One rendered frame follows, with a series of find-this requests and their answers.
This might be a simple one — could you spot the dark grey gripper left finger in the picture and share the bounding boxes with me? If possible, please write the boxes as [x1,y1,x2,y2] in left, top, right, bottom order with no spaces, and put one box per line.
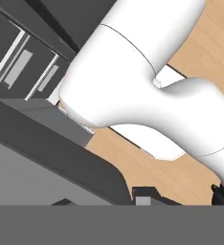
[51,197,78,207]

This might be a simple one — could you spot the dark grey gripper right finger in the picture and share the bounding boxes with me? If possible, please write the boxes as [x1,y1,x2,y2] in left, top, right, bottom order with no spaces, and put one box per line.
[131,186,185,207]

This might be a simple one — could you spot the dark grey slab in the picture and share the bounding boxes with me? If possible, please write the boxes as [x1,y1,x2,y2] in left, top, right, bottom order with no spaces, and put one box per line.
[0,97,133,207]

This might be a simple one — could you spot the small black rounded object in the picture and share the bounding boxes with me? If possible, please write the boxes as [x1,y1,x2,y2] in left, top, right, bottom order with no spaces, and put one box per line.
[210,183,224,207]

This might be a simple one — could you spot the large white rounded body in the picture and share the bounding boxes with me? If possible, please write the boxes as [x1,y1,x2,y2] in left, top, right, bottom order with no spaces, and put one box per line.
[57,0,224,205]

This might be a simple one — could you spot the dark grey cupboard run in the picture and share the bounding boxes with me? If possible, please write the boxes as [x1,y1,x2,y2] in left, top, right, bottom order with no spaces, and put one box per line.
[0,0,118,102]

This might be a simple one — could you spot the silver bar handle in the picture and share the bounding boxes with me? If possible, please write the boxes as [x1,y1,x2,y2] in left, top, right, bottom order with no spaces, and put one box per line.
[0,30,32,97]
[24,54,60,101]

